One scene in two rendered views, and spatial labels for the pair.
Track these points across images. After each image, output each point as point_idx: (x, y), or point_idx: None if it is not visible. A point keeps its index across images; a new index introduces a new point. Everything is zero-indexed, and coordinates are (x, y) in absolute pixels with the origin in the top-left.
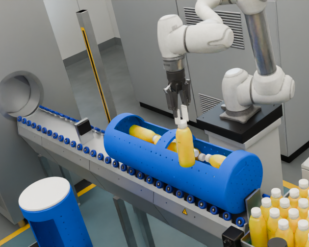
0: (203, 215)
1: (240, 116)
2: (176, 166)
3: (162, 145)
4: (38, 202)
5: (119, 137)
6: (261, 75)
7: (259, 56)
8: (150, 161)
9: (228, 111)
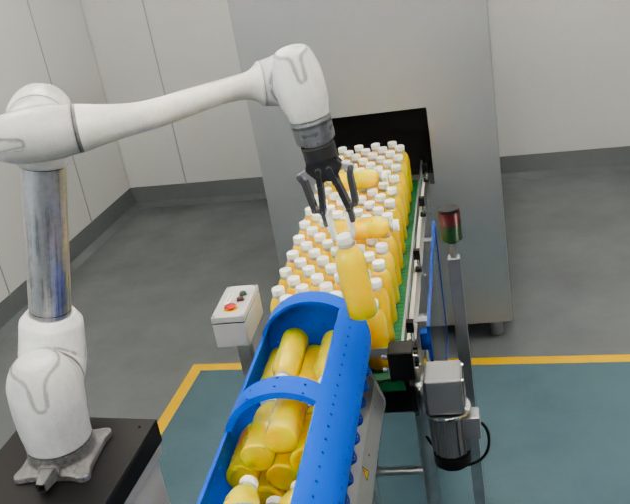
0: (366, 429)
1: (95, 434)
2: (348, 373)
3: (315, 388)
4: None
5: (310, 495)
6: (70, 313)
7: (69, 264)
8: (345, 429)
9: (85, 446)
